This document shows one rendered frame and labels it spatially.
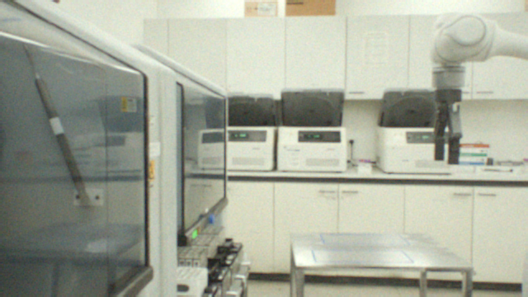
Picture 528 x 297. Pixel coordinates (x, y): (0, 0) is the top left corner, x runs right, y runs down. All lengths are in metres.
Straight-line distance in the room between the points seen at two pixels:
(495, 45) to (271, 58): 2.81
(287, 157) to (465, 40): 2.54
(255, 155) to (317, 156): 0.49
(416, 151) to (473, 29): 2.51
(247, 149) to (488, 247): 2.02
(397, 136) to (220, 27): 1.74
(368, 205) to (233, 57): 1.68
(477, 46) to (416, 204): 2.59
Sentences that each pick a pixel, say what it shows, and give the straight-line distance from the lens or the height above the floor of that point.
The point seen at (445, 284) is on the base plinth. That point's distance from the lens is 3.95.
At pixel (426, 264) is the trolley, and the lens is 1.67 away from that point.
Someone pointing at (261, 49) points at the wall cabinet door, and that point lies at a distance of 3.89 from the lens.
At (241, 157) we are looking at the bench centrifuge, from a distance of 3.59.
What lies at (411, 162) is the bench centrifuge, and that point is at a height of 1.00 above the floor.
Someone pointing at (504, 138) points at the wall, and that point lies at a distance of 4.50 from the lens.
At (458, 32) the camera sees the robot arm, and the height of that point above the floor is 1.52.
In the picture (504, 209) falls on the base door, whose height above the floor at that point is 0.65.
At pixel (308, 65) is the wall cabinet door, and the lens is 3.85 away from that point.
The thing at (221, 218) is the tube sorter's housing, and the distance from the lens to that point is 1.85.
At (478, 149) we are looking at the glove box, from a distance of 4.18.
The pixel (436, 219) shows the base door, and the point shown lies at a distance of 3.74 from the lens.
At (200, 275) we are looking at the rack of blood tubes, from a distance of 1.33.
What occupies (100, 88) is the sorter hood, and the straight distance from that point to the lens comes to 0.78.
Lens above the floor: 1.30
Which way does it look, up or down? 3 degrees down
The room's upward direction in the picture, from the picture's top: straight up
